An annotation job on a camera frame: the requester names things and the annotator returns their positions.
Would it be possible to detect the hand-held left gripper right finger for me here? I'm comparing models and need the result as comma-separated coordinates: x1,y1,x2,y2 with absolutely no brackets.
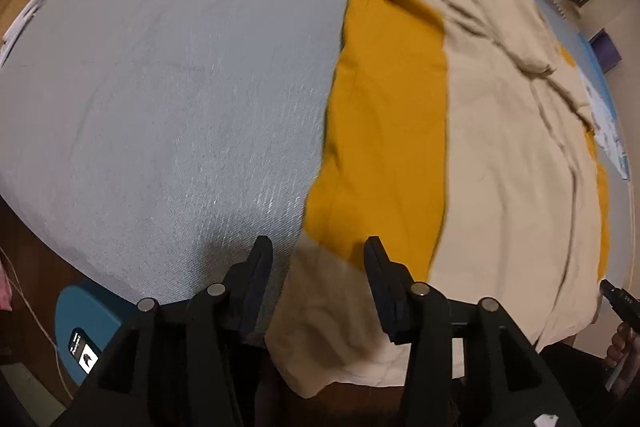
363,235,582,427

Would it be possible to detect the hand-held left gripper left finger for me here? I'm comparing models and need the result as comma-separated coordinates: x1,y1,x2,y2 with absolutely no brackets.
52,235,274,427

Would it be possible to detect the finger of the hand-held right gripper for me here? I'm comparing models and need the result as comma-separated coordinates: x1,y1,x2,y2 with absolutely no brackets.
599,279,640,334

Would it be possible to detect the beige and yellow hooded jacket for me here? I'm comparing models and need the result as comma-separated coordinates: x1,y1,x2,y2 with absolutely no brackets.
265,0,612,400

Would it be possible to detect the person's right hand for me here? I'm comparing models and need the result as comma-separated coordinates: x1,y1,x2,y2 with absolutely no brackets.
602,321,640,370

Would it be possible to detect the teal round object with screen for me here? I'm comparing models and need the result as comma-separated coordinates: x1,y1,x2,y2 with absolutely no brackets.
54,284,139,386

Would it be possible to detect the bed with grey sheet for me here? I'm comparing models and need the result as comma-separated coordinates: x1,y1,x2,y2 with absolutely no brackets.
0,0,632,309

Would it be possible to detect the pink cloth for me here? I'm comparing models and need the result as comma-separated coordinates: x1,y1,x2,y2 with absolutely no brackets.
0,256,14,312

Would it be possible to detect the purple box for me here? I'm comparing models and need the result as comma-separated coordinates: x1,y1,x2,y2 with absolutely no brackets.
590,32,621,74

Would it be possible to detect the thin white cord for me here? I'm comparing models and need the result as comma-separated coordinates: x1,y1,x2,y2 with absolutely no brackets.
0,246,77,404

